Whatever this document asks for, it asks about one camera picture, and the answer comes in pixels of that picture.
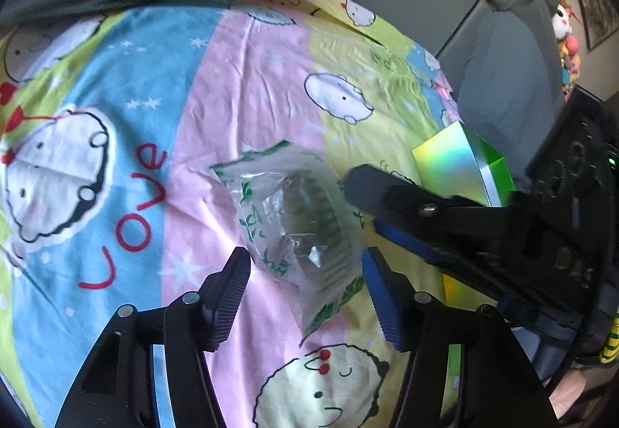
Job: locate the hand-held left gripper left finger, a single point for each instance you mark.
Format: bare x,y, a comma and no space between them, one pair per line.
229,302

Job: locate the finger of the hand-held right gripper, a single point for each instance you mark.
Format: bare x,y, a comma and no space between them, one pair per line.
406,238
387,193

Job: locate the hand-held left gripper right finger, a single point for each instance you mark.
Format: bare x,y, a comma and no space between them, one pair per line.
382,297

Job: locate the green iridescent cardboard box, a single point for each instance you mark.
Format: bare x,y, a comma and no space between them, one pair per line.
449,157

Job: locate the clear leaf print plastic bag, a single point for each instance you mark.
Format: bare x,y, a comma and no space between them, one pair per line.
290,215

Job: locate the blue grey cushion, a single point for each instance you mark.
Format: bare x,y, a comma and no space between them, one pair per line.
503,79

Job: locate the pile of colourful plush toys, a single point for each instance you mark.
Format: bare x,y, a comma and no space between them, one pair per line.
570,53

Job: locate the white plush toy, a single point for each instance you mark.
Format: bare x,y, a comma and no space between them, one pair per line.
562,21

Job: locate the cartoon printed blanket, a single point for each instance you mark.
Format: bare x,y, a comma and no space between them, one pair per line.
145,84

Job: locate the framed wall picture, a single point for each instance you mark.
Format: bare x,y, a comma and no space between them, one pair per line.
597,4

